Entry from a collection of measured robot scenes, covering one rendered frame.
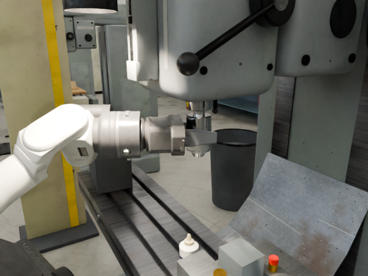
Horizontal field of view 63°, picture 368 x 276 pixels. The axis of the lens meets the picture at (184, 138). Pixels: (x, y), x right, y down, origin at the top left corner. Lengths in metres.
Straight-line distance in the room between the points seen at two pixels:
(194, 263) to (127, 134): 0.26
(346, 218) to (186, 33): 0.58
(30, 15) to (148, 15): 1.74
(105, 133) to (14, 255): 1.03
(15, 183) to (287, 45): 0.49
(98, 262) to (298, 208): 1.62
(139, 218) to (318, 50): 0.63
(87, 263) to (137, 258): 1.50
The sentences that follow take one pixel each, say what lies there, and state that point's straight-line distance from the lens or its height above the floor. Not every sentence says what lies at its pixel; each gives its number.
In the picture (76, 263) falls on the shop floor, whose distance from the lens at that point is 2.28.
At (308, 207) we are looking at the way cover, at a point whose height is 0.99.
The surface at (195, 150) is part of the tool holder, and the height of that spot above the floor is 1.21.
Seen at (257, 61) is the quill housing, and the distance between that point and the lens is 0.50.
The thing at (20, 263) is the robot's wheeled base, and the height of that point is 0.57.
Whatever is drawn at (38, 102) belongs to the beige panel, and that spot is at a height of 1.02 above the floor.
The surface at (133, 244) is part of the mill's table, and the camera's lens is 0.81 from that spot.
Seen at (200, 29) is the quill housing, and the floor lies 1.41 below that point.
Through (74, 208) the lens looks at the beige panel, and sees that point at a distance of 2.51.
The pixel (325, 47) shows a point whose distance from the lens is 0.60.
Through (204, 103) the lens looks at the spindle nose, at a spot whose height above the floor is 1.29.
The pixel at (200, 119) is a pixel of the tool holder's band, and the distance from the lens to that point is 0.55.
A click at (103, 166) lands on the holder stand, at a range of 1.03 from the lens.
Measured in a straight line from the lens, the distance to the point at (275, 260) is 0.57.
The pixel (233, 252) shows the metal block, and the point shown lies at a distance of 0.56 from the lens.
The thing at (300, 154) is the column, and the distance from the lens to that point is 0.90.
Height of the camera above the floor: 1.40
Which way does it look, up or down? 18 degrees down
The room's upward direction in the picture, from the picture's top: straight up
